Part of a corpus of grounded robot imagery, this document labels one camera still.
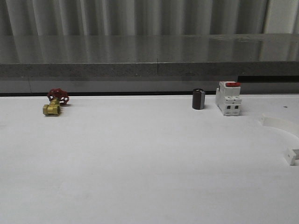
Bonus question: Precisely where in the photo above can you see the white half pipe clamp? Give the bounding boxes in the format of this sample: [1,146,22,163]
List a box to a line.
[259,113,299,166]

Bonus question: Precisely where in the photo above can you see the dark cylindrical capacitor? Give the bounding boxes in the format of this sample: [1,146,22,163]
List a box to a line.
[192,89,206,110]

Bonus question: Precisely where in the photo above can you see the brass valve red handwheel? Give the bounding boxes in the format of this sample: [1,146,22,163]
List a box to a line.
[43,88,69,116]

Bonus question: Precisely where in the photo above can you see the grey stone ledge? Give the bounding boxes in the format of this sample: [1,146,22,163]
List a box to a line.
[0,34,299,95]

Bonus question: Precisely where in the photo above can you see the white circuit breaker red switch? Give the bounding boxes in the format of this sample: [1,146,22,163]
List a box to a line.
[215,81,242,116]

